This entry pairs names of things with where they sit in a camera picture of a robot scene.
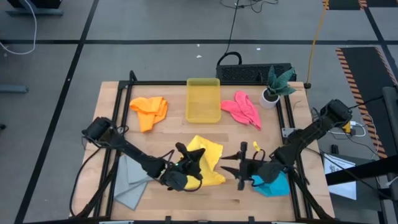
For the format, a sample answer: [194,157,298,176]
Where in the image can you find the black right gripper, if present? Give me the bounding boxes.
[220,141,282,191]

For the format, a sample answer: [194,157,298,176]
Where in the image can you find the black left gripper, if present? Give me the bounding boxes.
[161,142,206,192]

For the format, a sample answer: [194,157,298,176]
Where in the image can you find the yellow microfiber towel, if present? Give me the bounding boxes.
[178,134,226,190]

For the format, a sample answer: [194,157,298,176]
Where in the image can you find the blue microfiber towel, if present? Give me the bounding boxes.
[250,170,291,198]

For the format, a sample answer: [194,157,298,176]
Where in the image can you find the yellow translucent plastic bin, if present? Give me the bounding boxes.
[185,77,222,124]

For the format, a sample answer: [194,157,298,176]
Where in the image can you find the pink microfiber towel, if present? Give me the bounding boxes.
[220,90,262,131]

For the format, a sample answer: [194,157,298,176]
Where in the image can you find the orange microfiber towel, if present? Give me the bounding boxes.
[129,96,169,133]

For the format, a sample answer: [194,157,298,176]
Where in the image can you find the grey microfiber towel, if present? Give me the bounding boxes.
[113,154,155,211]

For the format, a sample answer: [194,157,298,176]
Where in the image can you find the potted plant in white pot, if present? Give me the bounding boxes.
[259,64,298,110]

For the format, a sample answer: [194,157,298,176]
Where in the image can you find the black perforated equipment box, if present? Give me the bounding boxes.
[216,63,297,83]

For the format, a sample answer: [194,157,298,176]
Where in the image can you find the white printed paper sheet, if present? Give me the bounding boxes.
[323,152,358,201]

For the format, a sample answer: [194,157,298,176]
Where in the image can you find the black metal beam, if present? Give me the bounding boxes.
[325,154,398,187]

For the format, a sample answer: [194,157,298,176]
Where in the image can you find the large black hazard-striped mat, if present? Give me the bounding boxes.
[335,46,398,159]

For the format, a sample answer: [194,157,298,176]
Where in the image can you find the grey desk foot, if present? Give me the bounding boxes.
[6,0,65,17]
[0,84,29,94]

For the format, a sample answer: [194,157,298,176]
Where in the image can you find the narrow black hazard-striped mat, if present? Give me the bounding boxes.
[322,0,398,10]

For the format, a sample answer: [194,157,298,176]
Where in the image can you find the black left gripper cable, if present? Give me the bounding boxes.
[161,149,203,193]

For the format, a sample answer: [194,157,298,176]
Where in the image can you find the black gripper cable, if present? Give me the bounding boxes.
[251,148,267,163]
[161,149,203,193]

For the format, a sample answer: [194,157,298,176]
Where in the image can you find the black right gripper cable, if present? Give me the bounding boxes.
[251,148,267,163]

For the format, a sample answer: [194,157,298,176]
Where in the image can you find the black aluminium table frame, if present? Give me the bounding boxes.
[73,70,335,224]

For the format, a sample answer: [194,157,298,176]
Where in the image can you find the white charger cable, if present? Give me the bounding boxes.
[328,114,376,138]

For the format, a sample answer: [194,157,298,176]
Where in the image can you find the long black arm cable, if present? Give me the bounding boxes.
[69,144,105,218]

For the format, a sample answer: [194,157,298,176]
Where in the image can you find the black floor cable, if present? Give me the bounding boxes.
[216,0,243,67]

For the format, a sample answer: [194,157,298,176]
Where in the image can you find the yellow floor cable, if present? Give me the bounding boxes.
[305,0,330,90]

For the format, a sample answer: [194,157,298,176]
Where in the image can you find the dark grey post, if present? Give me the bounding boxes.
[381,86,398,202]

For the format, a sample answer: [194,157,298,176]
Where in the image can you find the white floor cable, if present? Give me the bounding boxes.
[0,0,37,56]

